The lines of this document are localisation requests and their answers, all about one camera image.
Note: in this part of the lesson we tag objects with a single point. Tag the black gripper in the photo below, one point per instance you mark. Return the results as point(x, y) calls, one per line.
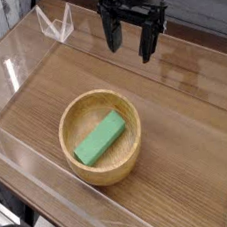
point(135, 12)

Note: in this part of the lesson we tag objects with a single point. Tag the green rectangular block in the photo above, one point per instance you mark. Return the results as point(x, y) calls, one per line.
point(100, 139)

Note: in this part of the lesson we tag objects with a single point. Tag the brown wooden bowl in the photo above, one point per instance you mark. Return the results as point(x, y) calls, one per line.
point(81, 116)

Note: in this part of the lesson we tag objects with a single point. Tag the clear acrylic corner bracket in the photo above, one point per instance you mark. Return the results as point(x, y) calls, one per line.
point(59, 30)

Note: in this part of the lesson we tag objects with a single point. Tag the clear acrylic tray wall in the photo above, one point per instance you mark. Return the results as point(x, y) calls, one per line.
point(180, 177)

